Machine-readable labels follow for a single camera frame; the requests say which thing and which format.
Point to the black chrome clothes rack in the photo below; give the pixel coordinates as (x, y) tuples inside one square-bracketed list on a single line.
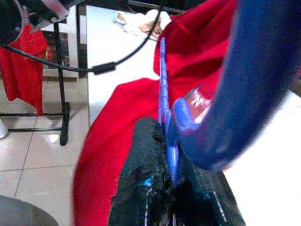
[(61, 94)]

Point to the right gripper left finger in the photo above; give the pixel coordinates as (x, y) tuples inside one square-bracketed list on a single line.
[(143, 164)]

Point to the red polo shirt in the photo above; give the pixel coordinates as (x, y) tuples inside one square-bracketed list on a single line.
[(113, 131), (23, 70)]

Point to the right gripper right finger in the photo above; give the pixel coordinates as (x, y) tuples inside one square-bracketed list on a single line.
[(207, 202)]

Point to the white patterned cloth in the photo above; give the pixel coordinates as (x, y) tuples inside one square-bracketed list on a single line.
[(141, 18)]

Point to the blue plastic hanger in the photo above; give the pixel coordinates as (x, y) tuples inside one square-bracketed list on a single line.
[(247, 70)]

